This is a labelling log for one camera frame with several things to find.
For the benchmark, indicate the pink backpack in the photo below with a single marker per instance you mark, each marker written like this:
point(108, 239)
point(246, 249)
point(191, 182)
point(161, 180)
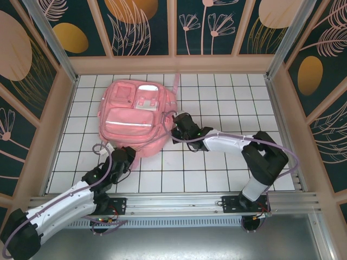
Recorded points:
point(127, 116)

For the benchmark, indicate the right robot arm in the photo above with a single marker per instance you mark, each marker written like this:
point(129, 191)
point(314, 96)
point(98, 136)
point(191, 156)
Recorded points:
point(225, 142)

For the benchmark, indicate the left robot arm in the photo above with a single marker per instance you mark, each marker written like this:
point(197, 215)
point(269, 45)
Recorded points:
point(67, 205)

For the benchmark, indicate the steel sheet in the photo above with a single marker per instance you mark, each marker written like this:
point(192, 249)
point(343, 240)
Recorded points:
point(173, 243)

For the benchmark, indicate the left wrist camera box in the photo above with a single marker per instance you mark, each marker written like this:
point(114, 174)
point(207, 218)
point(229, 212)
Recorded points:
point(103, 152)

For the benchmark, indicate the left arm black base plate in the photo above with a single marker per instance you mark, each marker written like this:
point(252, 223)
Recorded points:
point(119, 203)

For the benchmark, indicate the aluminium front rail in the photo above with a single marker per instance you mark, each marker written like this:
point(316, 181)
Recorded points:
point(173, 204)

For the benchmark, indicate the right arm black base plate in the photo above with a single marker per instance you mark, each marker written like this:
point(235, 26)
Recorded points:
point(230, 203)

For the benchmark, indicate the aluminium side rail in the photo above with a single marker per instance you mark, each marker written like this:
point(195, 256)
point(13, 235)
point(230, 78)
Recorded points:
point(281, 119)

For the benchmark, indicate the aluminium corner post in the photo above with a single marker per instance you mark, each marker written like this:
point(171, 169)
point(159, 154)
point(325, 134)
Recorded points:
point(284, 40)
point(54, 46)

